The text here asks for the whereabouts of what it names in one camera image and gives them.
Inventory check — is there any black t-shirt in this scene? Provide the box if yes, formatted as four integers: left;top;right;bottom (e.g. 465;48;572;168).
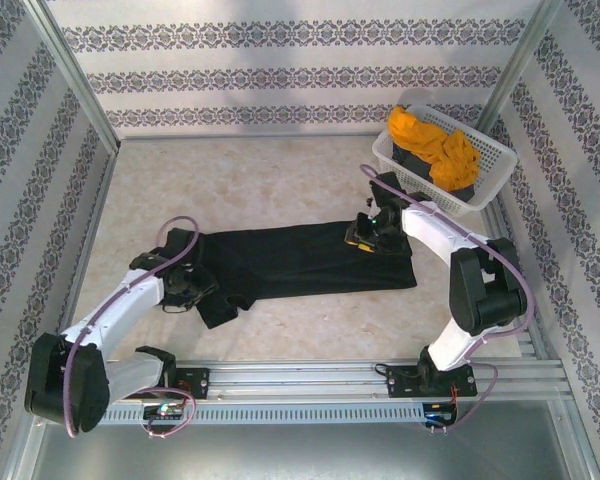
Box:
195;221;419;330

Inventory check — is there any dark grey t-shirt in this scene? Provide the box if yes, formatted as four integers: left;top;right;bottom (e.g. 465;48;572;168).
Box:
391;142;477;204

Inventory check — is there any orange t-shirt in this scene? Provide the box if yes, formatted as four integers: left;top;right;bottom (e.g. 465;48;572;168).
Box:
387;106;482;191

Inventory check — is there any white plastic basket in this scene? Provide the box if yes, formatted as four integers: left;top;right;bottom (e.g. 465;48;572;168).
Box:
371;89;520;220

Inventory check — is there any grey sheet metal panel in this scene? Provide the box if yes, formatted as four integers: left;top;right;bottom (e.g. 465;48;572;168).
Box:
9;424;589;480

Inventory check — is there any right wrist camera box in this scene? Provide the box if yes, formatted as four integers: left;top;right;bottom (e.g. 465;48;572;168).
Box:
368;171;407;204

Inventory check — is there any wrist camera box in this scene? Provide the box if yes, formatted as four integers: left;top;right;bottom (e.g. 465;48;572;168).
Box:
368;171;407;204
165;227;202;261

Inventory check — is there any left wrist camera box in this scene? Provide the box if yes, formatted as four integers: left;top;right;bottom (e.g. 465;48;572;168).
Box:
165;227;202;261

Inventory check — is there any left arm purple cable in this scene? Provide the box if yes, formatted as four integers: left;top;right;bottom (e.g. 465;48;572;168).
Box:
63;214;202;440

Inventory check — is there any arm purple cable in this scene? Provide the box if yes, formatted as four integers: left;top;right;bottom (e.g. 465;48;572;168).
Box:
359;163;537;432
63;214;202;440

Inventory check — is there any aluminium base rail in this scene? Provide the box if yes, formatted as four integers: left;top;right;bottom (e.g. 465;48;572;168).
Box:
29;357;566;401

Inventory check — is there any slotted grey cable duct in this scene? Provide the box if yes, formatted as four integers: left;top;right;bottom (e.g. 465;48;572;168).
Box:
99;402;464;426

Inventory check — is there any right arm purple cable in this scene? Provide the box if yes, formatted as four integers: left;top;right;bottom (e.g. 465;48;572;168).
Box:
359;163;537;432

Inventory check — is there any aluminium frame post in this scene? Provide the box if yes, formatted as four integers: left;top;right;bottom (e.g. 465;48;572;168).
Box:
468;0;565;145
24;0;122;156

